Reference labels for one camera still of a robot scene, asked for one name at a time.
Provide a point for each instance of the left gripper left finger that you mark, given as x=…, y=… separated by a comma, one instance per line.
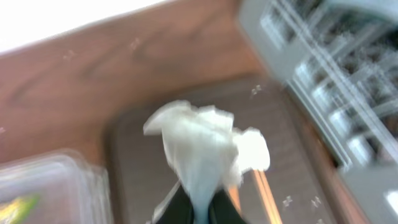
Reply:
x=176, y=208

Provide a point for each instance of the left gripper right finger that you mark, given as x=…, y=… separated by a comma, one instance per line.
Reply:
x=222, y=211

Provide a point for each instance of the white napkin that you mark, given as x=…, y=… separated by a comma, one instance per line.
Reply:
x=206, y=151

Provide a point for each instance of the yellow green snack wrapper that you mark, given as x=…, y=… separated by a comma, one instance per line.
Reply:
x=16, y=210

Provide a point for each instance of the grey dishwasher rack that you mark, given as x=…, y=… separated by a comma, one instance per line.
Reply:
x=339, y=57

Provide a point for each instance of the wooden chopstick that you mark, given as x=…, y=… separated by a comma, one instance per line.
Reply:
x=234, y=197
x=267, y=197

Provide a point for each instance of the brown serving tray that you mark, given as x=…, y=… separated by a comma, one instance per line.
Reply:
x=301, y=176

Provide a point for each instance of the clear plastic bin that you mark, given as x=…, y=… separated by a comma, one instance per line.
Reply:
x=71, y=190

